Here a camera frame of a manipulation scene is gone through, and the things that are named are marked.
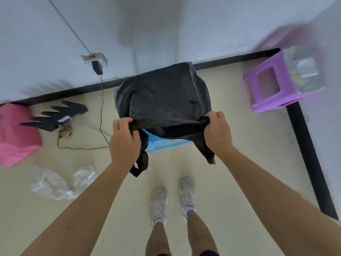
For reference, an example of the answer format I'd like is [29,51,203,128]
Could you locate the person's right white shoe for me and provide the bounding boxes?
[178,177,197,222]

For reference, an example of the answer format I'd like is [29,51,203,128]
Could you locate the black trash bag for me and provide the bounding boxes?
[114,62,216,178]

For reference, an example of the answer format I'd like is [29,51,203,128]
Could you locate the person's left white shoe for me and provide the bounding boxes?
[150,186,168,227]

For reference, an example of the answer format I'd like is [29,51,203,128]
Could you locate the thin black cable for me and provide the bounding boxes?
[56,74,110,150]

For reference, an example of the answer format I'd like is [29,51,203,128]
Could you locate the person's right forearm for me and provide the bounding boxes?
[216,147,341,256]

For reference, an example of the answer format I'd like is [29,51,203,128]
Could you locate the person's black shorts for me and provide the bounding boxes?
[157,250,220,256]

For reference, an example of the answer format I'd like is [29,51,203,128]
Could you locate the black spiky foam cutout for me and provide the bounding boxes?
[20,100,89,132]

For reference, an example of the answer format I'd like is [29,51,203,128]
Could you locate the person's left hand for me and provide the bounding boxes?
[108,117,142,167]

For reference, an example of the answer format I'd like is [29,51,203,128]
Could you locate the person's right leg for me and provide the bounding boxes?
[185,210,220,256]

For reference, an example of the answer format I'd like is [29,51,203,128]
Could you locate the person's leg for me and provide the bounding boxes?
[145,222,172,256]
[185,210,220,256]

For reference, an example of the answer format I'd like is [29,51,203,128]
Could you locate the person's left leg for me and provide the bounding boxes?
[145,222,172,256]

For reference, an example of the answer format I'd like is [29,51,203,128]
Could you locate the clear plastic bag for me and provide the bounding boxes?
[68,165,98,200]
[30,167,74,201]

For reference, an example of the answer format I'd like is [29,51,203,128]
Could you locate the white wall socket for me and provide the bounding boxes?
[81,52,109,67]

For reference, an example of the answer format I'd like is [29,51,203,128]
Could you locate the black power adapter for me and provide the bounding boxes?
[91,60,104,75]

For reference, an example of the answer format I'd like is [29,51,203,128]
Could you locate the pink plastic bag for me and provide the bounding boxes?
[0,103,43,168]

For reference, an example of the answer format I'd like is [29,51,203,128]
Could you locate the clear plastic package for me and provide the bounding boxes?
[283,45,324,94]

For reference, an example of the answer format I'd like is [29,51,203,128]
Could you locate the person's left forearm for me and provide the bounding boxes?
[20,162,130,256]

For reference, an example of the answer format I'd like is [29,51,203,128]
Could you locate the purple plastic stool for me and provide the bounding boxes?
[243,49,325,113]

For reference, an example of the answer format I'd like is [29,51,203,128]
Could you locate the blue plastic stool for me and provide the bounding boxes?
[141,129,193,154]

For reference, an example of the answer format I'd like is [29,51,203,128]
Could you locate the person's white shoe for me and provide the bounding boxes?
[150,186,168,227]
[178,177,197,222]

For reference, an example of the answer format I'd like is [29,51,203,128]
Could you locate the person's right hand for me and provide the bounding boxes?
[204,111,235,158]

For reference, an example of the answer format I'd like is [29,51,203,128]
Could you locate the thin grey wall conduit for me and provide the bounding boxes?
[45,0,92,55]

